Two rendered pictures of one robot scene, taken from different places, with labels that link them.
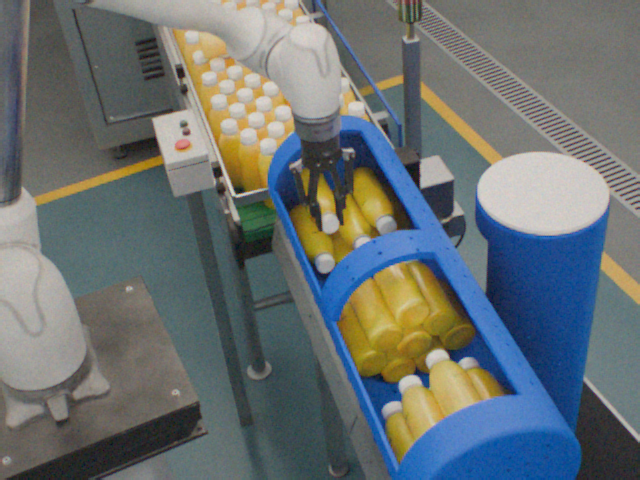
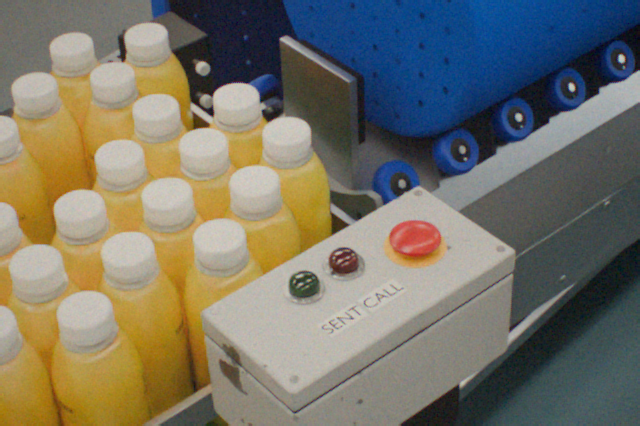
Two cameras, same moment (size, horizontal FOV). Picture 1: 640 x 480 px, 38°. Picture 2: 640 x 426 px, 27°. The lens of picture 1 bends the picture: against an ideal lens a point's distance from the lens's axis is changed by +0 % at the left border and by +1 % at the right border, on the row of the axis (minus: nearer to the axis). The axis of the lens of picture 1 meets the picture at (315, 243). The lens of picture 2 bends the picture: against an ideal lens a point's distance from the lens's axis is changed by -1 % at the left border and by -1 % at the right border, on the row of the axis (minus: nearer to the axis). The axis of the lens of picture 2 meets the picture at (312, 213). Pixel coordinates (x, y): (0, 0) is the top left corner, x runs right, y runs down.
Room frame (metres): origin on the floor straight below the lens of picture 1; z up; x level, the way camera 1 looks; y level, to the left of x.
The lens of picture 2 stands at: (2.16, 0.88, 1.71)
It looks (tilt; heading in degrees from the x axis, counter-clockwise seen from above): 40 degrees down; 245
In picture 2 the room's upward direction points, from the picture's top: 3 degrees counter-clockwise
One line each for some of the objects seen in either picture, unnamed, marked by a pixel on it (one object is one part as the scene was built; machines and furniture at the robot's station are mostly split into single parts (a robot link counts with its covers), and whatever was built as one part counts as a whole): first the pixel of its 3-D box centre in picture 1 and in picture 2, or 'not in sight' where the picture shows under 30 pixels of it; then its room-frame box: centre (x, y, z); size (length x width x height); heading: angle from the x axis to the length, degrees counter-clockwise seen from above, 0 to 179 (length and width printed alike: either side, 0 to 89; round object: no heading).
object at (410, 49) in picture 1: (415, 200); not in sight; (2.15, -0.31, 0.55); 0.04 x 0.04 x 1.10; 12
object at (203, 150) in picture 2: (275, 128); (203, 150); (1.86, 0.06, 1.07); 0.04 x 0.04 x 0.02
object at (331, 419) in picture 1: (329, 402); not in sight; (1.62, 0.02, 0.31); 0.06 x 0.06 x 0.63; 12
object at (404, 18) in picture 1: (409, 8); not in sight; (2.15, -0.31, 1.18); 0.06 x 0.06 x 0.05
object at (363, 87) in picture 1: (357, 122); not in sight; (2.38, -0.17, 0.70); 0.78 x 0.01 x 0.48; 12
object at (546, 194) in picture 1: (542, 191); not in sight; (1.56, -0.50, 1.03); 0.28 x 0.28 x 0.01
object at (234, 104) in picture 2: not in sight; (236, 104); (1.81, 0.01, 1.07); 0.04 x 0.04 x 0.02
